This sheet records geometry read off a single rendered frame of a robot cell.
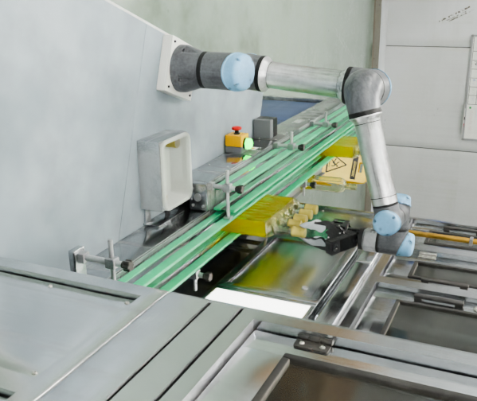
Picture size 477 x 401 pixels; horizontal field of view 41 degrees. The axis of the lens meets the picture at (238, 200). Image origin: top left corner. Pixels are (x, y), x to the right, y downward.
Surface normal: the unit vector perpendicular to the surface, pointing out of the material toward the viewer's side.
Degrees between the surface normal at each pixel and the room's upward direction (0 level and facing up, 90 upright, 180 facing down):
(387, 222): 90
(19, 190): 0
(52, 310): 90
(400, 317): 90
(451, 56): 90
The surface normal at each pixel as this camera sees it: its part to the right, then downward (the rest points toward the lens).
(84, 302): -0.02, -0.95
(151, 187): -0.42, 0.29
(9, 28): 0.91, 0.12
